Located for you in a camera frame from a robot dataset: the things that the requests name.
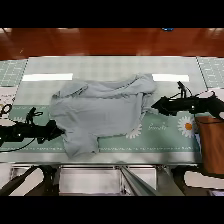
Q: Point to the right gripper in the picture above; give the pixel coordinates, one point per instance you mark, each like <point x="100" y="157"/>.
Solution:
<point x="166" y="106"/>

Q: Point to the grey T-shirt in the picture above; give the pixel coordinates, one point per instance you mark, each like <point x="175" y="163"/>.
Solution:
<point x="100" y="110"/>

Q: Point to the brown garment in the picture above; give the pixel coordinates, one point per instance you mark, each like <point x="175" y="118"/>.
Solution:
<point x="212" y="143"/>

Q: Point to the silver frame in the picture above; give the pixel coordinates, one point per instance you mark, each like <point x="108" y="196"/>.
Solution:
<point x="100" y="180"/>

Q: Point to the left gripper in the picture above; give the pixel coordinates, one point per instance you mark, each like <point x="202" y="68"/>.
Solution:
<point x="53" y="130"/>

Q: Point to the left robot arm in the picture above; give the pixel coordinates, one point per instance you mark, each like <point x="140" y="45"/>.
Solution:
<point x="20" y="130"/>

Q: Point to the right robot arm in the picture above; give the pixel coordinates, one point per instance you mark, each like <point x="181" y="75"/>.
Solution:
<point x="206" y="101"/>

